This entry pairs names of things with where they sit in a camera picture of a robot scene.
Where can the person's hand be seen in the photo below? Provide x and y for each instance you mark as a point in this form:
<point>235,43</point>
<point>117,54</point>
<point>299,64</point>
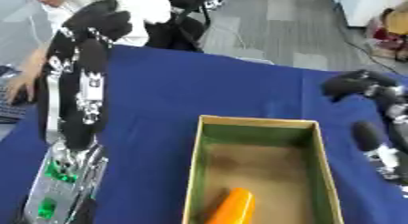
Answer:
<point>20,88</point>

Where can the black keyboard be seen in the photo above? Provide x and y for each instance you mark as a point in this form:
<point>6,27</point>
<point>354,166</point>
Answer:
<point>8,97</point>

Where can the yellow and red bag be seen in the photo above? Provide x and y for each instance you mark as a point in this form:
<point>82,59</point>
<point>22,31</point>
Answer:
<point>392,30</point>

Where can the black office chair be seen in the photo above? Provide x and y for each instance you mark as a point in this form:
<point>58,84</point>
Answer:
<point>178,24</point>

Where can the person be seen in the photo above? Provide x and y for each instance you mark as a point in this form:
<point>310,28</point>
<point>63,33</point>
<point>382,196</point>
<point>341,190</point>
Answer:
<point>101,12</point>

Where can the tan cardboard box green inside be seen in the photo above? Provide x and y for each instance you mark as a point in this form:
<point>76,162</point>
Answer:
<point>263,173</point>

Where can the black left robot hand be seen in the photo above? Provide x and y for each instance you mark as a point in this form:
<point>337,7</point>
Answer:
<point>74,82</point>

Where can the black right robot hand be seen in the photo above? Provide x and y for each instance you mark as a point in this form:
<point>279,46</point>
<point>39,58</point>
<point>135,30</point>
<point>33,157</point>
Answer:
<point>372,88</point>

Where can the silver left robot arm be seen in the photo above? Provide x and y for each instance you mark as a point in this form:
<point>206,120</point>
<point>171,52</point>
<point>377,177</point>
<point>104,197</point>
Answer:
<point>62,185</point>

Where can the orange toy carrot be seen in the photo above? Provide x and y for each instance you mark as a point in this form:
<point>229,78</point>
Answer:
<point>233,208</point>

